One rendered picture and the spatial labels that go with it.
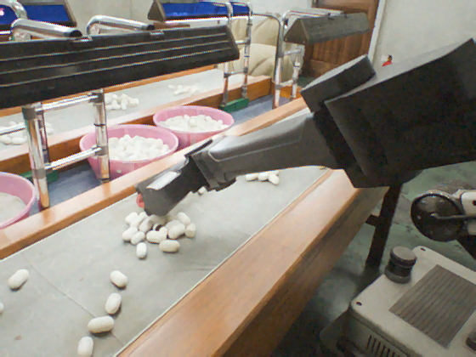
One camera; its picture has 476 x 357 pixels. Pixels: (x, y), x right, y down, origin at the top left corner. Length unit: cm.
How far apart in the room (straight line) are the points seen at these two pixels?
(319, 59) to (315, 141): 543
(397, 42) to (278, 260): 487
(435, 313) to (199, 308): 72
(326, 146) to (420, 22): 503
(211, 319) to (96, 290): 20
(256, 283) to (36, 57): 46
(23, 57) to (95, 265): 36
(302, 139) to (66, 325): 44
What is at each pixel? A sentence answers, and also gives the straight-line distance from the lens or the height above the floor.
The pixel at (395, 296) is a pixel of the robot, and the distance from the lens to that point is 118.
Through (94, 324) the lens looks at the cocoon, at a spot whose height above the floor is 76.
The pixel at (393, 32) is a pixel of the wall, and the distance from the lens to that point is 546.
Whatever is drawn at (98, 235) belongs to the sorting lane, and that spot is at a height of 74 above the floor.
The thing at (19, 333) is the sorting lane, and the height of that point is 74.
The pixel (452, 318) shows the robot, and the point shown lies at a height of 48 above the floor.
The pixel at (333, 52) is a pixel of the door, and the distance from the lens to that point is 569.
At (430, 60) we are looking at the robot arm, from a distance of 29.
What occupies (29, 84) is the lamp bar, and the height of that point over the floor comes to 107.
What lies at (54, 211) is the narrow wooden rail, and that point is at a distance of 86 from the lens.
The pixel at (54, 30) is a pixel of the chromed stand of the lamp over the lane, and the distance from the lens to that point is 67.
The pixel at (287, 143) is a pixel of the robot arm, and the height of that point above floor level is 105.
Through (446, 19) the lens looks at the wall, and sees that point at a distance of 532.
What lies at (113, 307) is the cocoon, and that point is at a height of 76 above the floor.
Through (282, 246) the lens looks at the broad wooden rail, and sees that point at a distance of 75.
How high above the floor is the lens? 121
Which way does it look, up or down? 26 degrees down
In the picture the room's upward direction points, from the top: 5 degrees clockwise
